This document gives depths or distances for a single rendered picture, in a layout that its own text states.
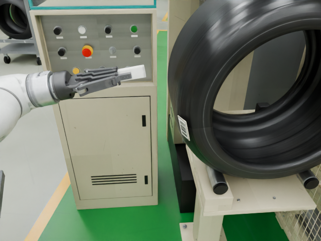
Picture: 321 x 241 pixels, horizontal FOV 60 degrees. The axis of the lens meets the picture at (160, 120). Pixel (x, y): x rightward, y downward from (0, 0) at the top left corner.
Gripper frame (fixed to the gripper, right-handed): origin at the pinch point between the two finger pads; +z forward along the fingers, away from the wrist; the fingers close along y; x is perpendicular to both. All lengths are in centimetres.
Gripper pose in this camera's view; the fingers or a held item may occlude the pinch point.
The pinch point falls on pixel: (132, 73)
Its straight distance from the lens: 74.5
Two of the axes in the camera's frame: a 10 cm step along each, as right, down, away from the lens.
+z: 9.8, -1.7, -0.2
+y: -0.8, -5.3, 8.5
